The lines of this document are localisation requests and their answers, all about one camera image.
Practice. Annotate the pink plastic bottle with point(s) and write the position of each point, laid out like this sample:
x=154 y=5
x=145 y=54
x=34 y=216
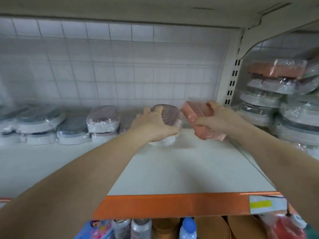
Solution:
x=283 y=229

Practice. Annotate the person's right forearm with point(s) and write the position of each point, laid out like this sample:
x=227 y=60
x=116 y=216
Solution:
x=284 y=161

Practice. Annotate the brown can orange lid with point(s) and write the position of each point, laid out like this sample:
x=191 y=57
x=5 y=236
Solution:
x=212 y=228
x=164 y=228
x=246 y=228

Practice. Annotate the blue product pack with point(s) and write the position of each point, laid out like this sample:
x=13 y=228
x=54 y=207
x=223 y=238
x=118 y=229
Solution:
x=94 y=230

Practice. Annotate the mauve lid round plastic box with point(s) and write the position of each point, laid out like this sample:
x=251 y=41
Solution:
x=171 y=113
x=103 y=118

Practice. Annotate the orange metal store shelving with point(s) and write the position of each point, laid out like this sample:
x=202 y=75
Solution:
x=189 y=205

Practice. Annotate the person's left forearm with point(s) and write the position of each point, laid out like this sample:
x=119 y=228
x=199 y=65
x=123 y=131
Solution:
x=65 y=181

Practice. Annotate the person's left hand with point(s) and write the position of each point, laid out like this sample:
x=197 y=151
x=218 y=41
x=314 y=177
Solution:
x=152 y=126

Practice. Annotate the yellow shelf price label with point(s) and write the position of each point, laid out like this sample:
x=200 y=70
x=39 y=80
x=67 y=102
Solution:
x=267 y=203

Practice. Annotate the pile of soap dishes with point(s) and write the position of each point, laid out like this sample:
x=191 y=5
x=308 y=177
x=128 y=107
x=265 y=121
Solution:
x=279 y=97

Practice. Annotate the person's right hand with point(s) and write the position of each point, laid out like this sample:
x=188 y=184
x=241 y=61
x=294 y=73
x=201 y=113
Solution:
x=222 y=121

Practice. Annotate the salmon textured plastic box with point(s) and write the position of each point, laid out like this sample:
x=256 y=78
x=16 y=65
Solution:
x=197 y=111

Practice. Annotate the blue plastic bottle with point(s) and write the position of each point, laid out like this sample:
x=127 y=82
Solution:
x=188 y=228

